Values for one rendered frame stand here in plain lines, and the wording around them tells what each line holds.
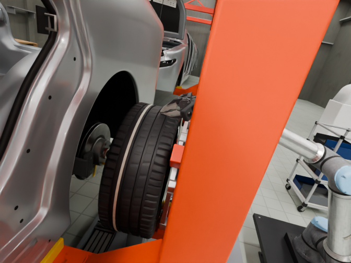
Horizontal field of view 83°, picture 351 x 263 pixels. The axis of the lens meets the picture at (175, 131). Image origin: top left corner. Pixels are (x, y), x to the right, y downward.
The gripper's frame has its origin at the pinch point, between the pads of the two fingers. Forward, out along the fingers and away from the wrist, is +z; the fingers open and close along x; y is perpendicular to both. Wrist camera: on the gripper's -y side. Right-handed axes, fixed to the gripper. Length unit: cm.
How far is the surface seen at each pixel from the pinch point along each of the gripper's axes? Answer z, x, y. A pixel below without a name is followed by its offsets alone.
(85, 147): 41.3, -5.8, -7.5
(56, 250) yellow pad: 39, -23, -47
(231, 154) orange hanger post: -28, 7, -46
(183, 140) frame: -7.2, -11.6, -7.7
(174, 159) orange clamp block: -6.6, -10.1, -22.0
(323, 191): -112, -197, 118
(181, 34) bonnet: 41, 13, 347
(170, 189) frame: -1.0, -22.1, -24.4
